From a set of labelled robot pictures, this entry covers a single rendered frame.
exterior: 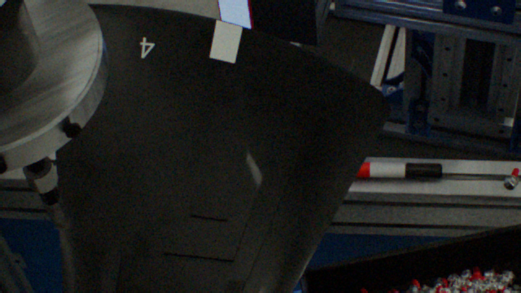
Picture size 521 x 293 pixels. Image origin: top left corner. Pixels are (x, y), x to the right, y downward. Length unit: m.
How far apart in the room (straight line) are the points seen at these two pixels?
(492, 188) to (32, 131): 0.74
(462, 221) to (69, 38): 0.75
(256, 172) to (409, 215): 0.42
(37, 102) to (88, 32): 0.03
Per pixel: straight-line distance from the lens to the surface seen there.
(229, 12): 0.81
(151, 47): 0.67
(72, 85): 0.31
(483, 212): 1.02
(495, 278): 0.97
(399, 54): 1.91
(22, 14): 0.31
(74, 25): 0.32
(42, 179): 0.37
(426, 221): 1.04
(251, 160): 0.62
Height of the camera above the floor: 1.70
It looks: 55 degrees down
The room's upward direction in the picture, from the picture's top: 8 degrees counter-clockwise
